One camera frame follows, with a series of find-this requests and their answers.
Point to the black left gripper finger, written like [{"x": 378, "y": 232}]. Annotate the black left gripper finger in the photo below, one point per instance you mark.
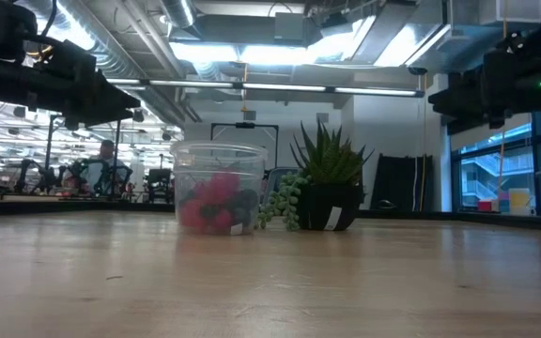
[
  {"x": 115, "y": 98},
  {"x": 111, "y": 117}
]

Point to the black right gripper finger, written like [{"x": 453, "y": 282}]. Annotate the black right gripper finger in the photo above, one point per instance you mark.
[
  {"x": 460, "y": 96},
  {"x": 468, "y": 124}
]

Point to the dark blackberry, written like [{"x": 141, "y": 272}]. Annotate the dark blackberry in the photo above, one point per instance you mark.
[
  {"x": 248, "y": 198},
  {"x": 209, "y": 210}
]

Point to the clear plastic tupperware container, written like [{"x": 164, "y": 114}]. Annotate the clear plastic tupperware container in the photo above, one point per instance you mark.
[{"x": 195, "y": 159}]

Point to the person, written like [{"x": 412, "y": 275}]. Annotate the person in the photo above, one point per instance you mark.
[{"x": 107, "y": 152}]

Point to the black background rig stand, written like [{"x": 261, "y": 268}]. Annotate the black background rig stand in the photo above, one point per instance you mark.
[{"x": 48, "y": 150}]

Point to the black office chair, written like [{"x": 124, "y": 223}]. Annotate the black office chair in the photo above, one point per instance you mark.
[{"x": 159, "y": 180}]

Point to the red box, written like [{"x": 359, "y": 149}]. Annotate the red box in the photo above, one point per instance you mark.
[{"x": 485, "y": 206}]

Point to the black leaning panel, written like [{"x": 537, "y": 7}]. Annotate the black leaning panel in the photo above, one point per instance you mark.
[{"x": 397, "y": 183}]

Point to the yellow bin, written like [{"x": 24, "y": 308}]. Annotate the yellow bin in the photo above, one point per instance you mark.
[{"x": 519, "y": 201}]

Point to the long overhead light bar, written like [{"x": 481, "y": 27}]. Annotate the long overhead light bar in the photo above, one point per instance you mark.
[{"x": 275, "y": 87}]

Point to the potted succulent plant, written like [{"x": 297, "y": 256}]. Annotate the potted succulent plant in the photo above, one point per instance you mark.
[{"x": 329, "y": 206}]

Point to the grey ceiling box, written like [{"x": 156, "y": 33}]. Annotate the grey ceiling box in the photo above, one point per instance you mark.
[{"x": 289, "y": 26}]

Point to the ceiling dome camera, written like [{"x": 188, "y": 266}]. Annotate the ceiling dome camera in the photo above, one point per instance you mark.
[{"x": 417, "y": 71}]

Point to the silver ventilation duct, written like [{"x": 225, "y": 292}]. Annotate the silver ventilation duct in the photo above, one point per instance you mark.
[{"x": 181, "y": 11}]

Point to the black background camera frame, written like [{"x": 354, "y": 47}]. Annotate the black background camera frame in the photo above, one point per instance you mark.
[{"x": 244, "y": 125}]

